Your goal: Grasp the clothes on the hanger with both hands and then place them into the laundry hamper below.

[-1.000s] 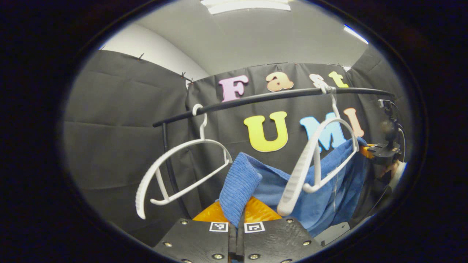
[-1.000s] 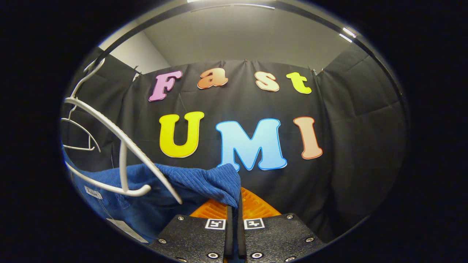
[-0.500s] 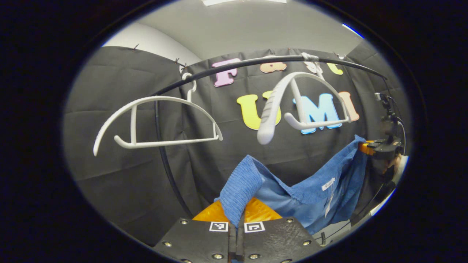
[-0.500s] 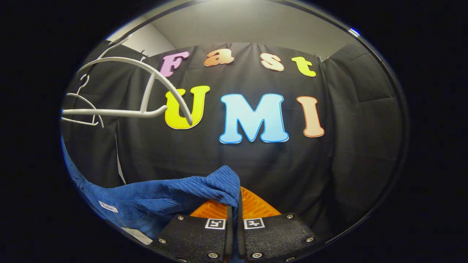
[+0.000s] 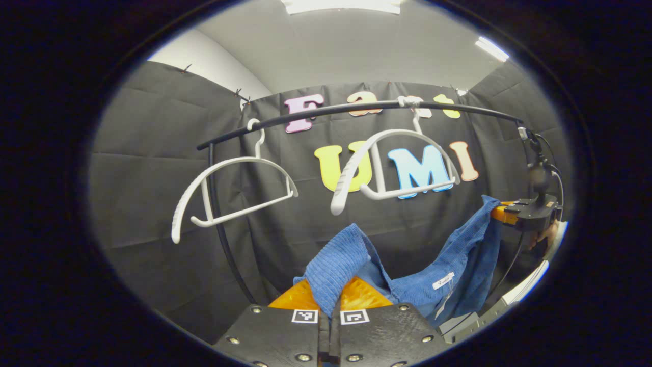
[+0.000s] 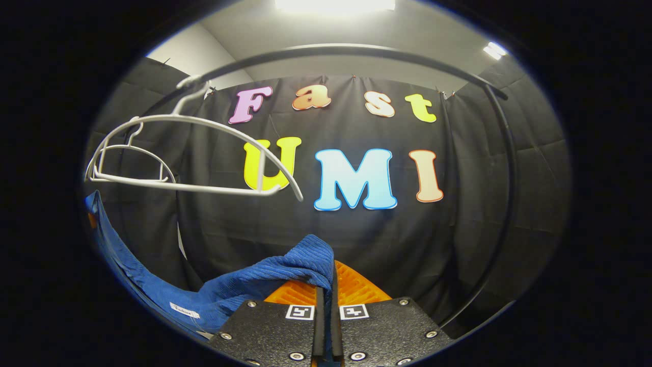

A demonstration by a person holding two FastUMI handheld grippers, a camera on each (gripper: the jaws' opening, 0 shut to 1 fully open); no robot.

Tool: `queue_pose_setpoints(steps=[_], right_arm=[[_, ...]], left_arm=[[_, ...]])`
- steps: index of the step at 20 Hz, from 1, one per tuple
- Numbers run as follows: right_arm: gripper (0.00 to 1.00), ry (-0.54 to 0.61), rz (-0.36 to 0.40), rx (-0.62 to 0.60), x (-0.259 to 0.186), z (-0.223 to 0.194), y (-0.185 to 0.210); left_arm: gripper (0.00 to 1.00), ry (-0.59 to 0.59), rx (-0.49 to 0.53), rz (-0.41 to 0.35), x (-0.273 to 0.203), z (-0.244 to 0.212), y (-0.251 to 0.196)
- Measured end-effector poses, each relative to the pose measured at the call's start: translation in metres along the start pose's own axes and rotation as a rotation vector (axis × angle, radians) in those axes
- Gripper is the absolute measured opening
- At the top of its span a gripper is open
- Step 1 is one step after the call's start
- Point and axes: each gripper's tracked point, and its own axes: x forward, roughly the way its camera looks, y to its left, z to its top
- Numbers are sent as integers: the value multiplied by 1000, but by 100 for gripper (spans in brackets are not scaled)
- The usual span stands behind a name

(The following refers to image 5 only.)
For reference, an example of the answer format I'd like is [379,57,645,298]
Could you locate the black backdrop cloth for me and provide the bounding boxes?
[89,60,574,345]

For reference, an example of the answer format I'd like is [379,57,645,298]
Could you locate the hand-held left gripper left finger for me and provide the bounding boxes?
[213,278,332,367]

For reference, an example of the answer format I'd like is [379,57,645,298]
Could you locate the grey metal frame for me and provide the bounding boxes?
[439,300,512,343]

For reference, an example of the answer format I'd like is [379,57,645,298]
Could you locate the white board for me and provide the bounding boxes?
[502,260,551,305]

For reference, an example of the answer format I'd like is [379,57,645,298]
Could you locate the large ceiling light panel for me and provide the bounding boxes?
[280,0,404,15]

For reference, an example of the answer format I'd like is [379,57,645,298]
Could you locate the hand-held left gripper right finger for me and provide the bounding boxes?
[329,276,451,367]

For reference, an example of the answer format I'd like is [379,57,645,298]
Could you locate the blue corduroy jacket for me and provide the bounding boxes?
[293,195,505,329]

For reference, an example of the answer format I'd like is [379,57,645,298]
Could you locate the white plastic hanger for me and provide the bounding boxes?
[330,96,461,216]
[171,118,300,244]

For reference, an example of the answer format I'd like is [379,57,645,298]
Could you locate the black clothes rack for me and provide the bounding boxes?
[196,100,525,305]

